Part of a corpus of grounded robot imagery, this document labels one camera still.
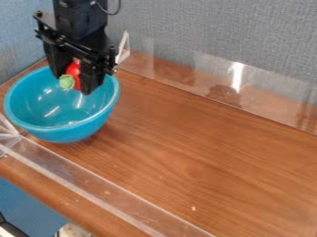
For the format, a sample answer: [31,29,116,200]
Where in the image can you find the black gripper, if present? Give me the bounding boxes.
[33,0,119,95]

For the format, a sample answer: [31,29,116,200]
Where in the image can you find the red toy strawberry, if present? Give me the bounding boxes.
[59,60,80,91]

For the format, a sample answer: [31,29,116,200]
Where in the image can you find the blue bowl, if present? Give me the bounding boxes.
[3,67,120,143]

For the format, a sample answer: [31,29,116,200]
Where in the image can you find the clear acrylic front barrier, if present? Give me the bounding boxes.
[0,113,215,237]

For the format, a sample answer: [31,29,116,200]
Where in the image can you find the clear acrylic barrier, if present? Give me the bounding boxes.
[120,33,317,135]
[0,113,215,237]

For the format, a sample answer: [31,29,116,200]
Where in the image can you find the clear acrylic back barrier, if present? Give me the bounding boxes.
[120,33,317,135]

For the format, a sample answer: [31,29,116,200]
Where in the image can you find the clear acrylic corner bracket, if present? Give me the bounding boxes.
[115,31,131,64]

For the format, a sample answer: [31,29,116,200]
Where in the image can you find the black cable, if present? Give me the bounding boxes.
[90,0,122,16]

